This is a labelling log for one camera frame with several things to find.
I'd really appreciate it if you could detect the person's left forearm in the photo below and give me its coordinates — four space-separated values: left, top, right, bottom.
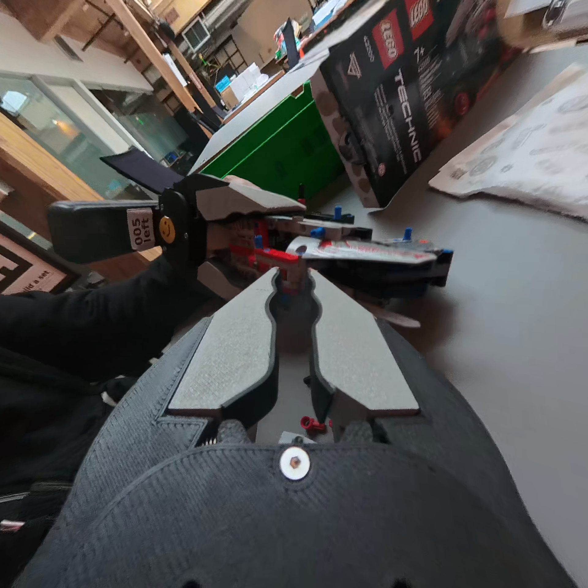
0 257 217 382

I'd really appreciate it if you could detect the green plastic bin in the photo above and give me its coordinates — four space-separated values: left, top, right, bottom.
201 82 346 201

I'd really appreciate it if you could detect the white sheet on metal stand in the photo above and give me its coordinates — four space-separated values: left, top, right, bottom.
496 0 588 52

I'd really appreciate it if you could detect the red grey lego vehicle model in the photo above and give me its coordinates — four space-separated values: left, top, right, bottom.
207 204 455 329

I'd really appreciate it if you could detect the printed paper bag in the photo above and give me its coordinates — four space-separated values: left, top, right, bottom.
428 62 588 223

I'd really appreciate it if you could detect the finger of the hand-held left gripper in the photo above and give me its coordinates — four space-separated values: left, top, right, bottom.
194 180 307 224
197 261 246 300

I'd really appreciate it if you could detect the black zip jacket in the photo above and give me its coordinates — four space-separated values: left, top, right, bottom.
0 345 138 584

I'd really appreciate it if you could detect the black lego set box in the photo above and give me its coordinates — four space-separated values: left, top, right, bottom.
310 0 524 208

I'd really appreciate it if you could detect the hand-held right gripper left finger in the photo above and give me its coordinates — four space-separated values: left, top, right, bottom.
168 267 281 430

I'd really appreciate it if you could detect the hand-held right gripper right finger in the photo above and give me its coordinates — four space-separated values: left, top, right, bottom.
308 269 421 443

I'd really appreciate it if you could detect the black framed marker sign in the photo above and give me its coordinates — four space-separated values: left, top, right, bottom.
0 220 82 296

